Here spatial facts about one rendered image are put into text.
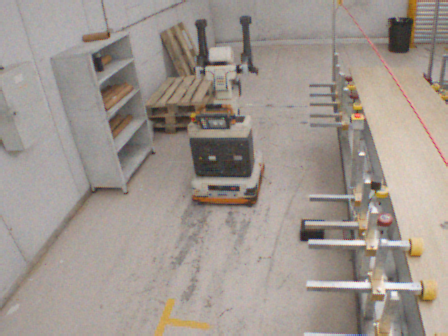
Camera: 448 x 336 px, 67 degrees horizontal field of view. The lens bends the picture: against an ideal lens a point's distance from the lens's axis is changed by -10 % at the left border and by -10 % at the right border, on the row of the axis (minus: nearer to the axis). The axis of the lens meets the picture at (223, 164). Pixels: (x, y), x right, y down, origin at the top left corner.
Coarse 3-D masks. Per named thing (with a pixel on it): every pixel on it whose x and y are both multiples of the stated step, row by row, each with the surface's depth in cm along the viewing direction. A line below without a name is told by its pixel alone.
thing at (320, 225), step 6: (306, 222) 191; (312, 222) 190; (318, 222) 190; (324, 222) 189; (330, 222) 188; (336, 222) 188; (342, 222) 187; (348, 222) 186; (354, 222) 186; (306, 228) 191; (312, 228) 190; (318, 228) 189; (324, 228) 188; (330, 228) 187; (336, 228) 187; (342, 228) 186; (348, 228) 185; (354, 228) 184; (378, 228) 181; (384, 228) 180
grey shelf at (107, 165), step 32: (128, 32) 383; (64, 64) 322; (128, 64) 406; (64, 96) 344; (96, 96) 334; (128, 96) 392; (96, 128) 353; (128, 128) 412; (96, 160) 374; (128, 160) 427; (128, 192) 392
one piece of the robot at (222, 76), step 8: (232, 64) 327; (208, 72) 329; (216, 72) 328; (224, 72) 326; (232, 72) 325; (216, 80) 331; (224, 80) 329; (232, 80) 341; (216, 88) 334; (224, 88) 332; (232, 88) 348; (224, 96) 342; (232, 96) 348; (232, 104) 345
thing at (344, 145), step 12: (336, 108) 351; (336, 120) 330; (348, 144) 288; (348, 156) 272; (348, 168) 258; (348, 180) 246; (348, 192) 234; (348, 204) 224; (348, 216) 220; (360, 252) 188; (360, 264) 181; (360, 276) 172; (360, 300) 161; (360, 312) 156; (360, 324) 151; (372, 324) 149
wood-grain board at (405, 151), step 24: (360, 72) 378; (384, 72) 372; (408, 72) 366; (360, 96) 320; (384, 96) 315; (408, 96) 310; (432, 96) 306; (384, 120) 274; (408, 120) 270; (432, 120) 266; (384, 144) 242; (408, 144) 239; (432, 144) 235; (384, 168) 218; (408, 168) 214; (432, 168) 211; (408, 192) 194; (432, 192) 191; (408, 216) 178; (432, 216) 175; (432, 240) 161; (408, 264) 151; (432, 264) 149; (432, 312) 128
